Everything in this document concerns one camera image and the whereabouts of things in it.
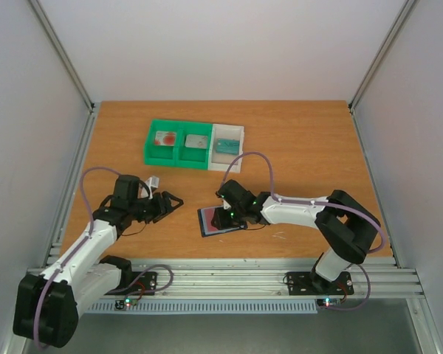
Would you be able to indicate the right circuit board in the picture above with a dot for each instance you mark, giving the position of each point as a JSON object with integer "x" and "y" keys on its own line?
{"x": 329, "y": 302}

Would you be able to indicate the left circuit board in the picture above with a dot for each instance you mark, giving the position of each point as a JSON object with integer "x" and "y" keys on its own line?
{"x": 125, "y": 304}

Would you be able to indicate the grey bird card stack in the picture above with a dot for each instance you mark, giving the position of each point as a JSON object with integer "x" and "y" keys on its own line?
{"x": 197, "y": 141}

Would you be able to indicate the grey slotted cable duct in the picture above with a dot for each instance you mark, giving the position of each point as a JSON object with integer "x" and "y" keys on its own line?
{"x": 155, "y": 307}

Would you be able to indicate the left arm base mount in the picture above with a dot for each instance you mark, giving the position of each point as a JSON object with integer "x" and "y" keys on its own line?
{"x": 147, "y": 282}

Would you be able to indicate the dark blue card holder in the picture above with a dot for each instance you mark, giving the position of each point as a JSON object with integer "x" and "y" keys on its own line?
{"x": 221, "y": 230}

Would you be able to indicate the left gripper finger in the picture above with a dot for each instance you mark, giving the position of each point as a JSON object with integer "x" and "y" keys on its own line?
{"x": 171, "y": 199}
{"x": 165, "y": 211}

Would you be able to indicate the aluminium rail frame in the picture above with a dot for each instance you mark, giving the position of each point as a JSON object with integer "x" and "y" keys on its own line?
{"x": 262, "y": 278}

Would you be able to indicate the middle green bin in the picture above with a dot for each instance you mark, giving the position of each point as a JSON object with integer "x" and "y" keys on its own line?
{"x": 191, "y": 157}

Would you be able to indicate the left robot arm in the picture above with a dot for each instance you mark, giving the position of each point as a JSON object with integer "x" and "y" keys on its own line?
{"x": 50, "y": 304}

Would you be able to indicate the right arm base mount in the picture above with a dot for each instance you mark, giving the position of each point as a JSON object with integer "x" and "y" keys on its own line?
{"x": 303, "y": 283}

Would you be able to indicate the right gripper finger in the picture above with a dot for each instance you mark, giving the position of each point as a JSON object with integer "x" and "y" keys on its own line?
{"x": 221, "y": 218}
{"x": 236, "y": 220}

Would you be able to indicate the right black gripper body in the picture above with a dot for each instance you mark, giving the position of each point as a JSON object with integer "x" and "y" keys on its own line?
{"x": 224, "y": 217}

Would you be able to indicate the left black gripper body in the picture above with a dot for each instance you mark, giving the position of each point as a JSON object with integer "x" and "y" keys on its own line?
{"x": 148, "y": 212}

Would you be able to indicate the left green bin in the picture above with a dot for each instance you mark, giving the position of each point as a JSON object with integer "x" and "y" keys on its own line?
{"x": 160, "y": 146}

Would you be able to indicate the green bin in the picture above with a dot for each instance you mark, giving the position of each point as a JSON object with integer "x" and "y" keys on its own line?
{"x": 160, "y": 146}
{"x": 191, "y": 157}

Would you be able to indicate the teal card stack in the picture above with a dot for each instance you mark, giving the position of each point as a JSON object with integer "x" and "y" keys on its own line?
{"x": 227, "y": 146}

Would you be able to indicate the red circle card stack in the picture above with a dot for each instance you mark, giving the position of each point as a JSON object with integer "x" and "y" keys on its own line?
{"x": 165, "y": 138}

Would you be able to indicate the circuit board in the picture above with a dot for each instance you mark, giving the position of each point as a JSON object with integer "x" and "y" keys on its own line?
{"x": 125, "y": 304}
{"x": 329, "y": 302}

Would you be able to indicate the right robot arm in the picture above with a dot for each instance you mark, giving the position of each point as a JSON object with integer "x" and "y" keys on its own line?
{"x": 350, "y": 230}

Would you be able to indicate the red backed card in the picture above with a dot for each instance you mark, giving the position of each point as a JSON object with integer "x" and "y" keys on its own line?
{"x": 207, "y": 217}

